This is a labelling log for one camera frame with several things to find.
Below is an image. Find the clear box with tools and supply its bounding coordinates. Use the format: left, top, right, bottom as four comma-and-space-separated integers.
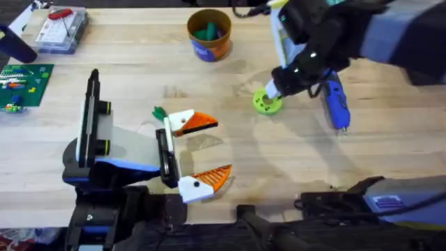
33, 6, 89, 56

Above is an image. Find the green board with toy blocks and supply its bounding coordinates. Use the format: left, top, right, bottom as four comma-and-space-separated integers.
0, 63, 55, 114

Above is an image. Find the dark blue cylinder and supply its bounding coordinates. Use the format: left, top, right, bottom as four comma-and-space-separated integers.
0, 24, 38, 65

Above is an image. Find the right wrist upright pale plate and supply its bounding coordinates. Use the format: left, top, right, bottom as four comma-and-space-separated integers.
269, 0, 307, 70

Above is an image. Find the white flat object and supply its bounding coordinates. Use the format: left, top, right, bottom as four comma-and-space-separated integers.
8, 0, 45, 38

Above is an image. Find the green disc with holes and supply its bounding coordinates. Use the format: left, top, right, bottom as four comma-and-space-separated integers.
252, 87, 284, 116

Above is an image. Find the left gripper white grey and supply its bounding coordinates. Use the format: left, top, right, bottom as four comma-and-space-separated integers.
62, 109, 233, 204

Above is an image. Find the blue electric screwdriver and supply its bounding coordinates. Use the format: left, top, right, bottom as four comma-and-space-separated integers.
319, 68, 351, 135

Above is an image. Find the black cable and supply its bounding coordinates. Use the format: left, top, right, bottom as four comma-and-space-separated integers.
231, 2, 273, 20

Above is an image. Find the brown tub with toys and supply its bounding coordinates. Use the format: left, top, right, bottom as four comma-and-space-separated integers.
186, 8, 233, 63

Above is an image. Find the green toy vegetable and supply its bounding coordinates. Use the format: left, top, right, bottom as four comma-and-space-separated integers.
152, 106, 169, 123

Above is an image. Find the left wrist upright black plate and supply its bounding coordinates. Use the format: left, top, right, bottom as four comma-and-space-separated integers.
75, 68, 112, 169

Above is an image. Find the black rail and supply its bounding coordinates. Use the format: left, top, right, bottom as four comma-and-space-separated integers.
114, 204, 446, 251

